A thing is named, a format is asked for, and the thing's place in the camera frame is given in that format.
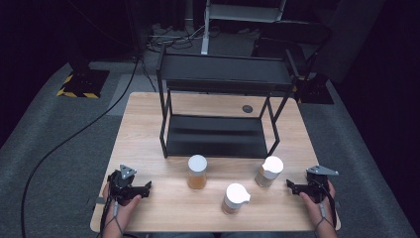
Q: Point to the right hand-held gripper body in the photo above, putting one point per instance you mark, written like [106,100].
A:
[317,186]

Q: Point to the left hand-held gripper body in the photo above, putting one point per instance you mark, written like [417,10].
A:
[120,190]

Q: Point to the amber jar with white lid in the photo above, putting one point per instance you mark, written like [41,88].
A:
[197,170]

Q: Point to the white-lidded jar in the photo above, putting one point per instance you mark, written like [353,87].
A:
[235,196]

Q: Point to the black two-tier metal rack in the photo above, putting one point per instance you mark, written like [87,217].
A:
[218,137]

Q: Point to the person's left hand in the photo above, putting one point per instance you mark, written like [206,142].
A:
[120,214]

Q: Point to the person's right hand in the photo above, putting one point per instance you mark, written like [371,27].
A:
[325,214]

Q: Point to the grey tab on table edge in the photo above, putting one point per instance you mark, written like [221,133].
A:
[100,200]

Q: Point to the amber jar spouted white lid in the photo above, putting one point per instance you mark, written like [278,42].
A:
[271,170]

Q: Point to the dark round table grommet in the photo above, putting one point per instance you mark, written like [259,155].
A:
[247,108]

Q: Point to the black stand base yellow stripes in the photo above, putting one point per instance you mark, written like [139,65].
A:
[85,82]

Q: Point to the grey fabric panel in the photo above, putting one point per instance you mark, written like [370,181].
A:
[353,36]

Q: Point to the white metal stand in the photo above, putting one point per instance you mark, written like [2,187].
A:
[244,12]

